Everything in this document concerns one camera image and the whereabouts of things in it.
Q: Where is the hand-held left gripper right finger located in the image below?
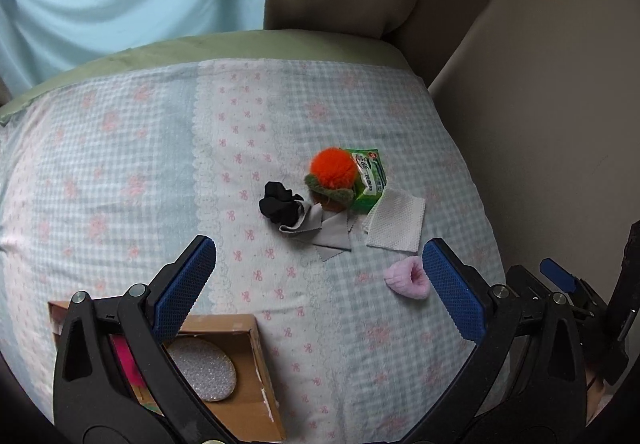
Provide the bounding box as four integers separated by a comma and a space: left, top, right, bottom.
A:
400, 238, 588, 444

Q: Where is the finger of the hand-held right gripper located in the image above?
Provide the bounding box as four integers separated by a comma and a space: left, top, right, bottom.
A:
506, 264, 551, 299
539, 258, 608, 322

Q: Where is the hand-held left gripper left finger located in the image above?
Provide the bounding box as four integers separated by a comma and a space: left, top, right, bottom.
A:
52, 235, 237, 444

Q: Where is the pink knitted sock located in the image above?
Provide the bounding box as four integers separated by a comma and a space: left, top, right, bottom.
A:
384, 258, 430, 301

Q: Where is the white paper napkin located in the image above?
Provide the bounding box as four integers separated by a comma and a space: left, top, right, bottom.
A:
361, 187, 427, 253

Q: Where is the silver glitter round pad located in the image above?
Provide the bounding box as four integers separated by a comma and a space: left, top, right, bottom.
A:
165, 346, 238, 404

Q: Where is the pink fluffy item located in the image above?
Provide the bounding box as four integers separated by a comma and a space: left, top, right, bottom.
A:
110, 335, 148, 392

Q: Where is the cardboard box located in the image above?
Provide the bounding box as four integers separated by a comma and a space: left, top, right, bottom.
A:
47, 300, 287, 442

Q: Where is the checked floral bedsheet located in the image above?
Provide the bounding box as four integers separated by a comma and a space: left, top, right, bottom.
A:
0, 58, 511, 444

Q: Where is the black scrunchie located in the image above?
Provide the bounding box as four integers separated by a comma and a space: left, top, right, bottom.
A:
258, 181, 306, 227

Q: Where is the green tissue packet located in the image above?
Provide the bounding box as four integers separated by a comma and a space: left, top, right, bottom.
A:
350, 148, 389, 214

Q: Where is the grey cloth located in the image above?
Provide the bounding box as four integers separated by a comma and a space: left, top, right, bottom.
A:
278, 203, 357, 262

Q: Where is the orange pompom knit hat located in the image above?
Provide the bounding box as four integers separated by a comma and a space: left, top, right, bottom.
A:
303, 148, 361, 214

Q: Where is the green mattress cover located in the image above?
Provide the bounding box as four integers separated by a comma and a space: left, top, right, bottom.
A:
0, 28, 407, 127

